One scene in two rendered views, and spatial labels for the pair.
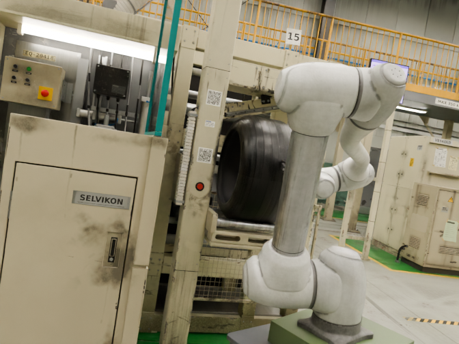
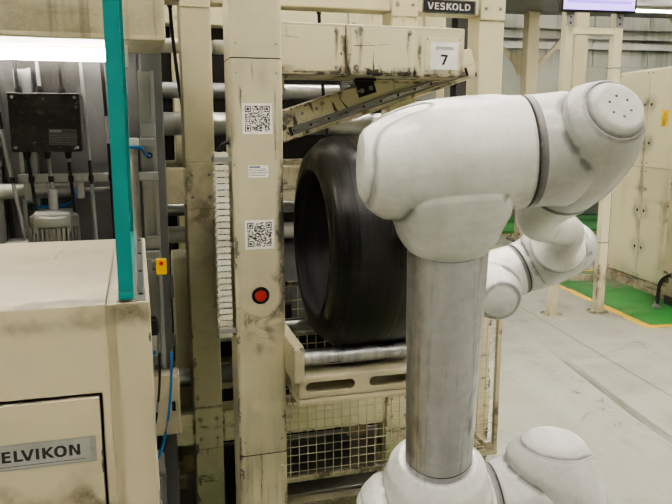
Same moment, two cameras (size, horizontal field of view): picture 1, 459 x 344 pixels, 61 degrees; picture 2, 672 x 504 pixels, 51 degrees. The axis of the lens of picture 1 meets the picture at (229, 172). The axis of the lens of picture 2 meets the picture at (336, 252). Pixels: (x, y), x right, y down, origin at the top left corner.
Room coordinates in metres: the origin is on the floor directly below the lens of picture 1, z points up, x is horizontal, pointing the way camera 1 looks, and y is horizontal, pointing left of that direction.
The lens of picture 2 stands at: (0.20, -0.06, 1.49)
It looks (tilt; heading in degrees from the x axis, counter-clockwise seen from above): 10 degrees down; 0
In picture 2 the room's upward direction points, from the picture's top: straight up
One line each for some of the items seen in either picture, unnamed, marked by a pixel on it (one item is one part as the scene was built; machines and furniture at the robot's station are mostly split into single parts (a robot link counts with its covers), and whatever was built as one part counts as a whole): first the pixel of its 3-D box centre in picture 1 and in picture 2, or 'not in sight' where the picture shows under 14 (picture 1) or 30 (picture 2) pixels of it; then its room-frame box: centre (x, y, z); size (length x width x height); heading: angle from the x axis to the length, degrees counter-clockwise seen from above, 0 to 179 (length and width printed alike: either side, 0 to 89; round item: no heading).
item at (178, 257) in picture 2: not in sight; (184, 357); (2.80, 0.53, 0.61); 0.33 x 0.06 x 0.86; 16
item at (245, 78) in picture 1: (264, 83); (358, 54); (2.43, -0.13, 1.71); 0.61 x 0.25 x 0.15; 106
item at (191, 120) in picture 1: (186, 158); (224, 245); (1.97, 0.23, 1.19); 0.05 x 0.04 x 0.48; 16
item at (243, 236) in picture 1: (243, 237); (360, 376); (1.98, -0.12, 0.83); 0.36 x 0.09 x 0.06; 106
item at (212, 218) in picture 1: (206, 216); (284, 343); (2.07, 0.08, 0.90); 0.40 x 0.03 x 0.10; 16
